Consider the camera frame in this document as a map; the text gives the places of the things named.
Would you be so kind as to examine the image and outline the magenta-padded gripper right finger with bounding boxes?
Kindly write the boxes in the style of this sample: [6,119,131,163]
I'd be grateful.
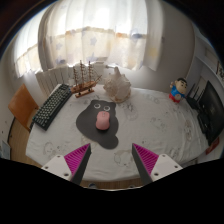
[131,143,184,186]

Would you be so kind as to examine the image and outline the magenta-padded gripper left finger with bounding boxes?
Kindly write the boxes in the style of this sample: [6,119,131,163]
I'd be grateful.
[41,143,92,186]

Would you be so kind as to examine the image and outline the pink computer mouse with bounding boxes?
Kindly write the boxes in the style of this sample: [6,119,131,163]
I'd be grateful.
[95,110,111,132]

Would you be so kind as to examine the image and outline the dark grey cat-shaped mouse pad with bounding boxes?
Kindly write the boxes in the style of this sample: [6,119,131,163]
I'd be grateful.
[75,99,120,150]

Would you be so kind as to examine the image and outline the white printed tablecloth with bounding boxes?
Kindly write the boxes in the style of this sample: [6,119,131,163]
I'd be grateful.
[25,84,210,183]

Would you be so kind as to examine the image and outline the black keyboard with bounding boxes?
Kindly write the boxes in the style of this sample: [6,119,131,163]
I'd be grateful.
[31,83,73,132]

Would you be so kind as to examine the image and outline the wooden sailing ship model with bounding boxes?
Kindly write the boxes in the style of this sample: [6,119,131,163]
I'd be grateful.
[70,59,103,99]

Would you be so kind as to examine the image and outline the black router with antennas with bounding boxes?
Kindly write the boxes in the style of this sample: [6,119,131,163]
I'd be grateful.
[185,83,206,111]

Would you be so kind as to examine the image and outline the cartoon boy figure clock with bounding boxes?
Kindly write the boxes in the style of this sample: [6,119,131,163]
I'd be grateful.
[168,77,188,104]

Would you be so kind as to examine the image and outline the orange wooden chair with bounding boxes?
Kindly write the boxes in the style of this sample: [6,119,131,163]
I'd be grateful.
[7,83,40,133]

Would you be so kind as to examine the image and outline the black computer monitor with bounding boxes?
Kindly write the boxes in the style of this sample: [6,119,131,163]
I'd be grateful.
[196,80,224,147]

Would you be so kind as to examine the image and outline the white radiator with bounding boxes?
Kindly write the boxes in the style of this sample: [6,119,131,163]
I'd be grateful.
[34,61,108,98]

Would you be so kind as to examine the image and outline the white star-print curtain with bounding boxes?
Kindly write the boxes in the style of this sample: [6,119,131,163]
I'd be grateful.
[13,0,164,79]

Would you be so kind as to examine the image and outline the white wall shelf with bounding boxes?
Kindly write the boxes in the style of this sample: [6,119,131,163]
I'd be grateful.
[196,36,224,81]

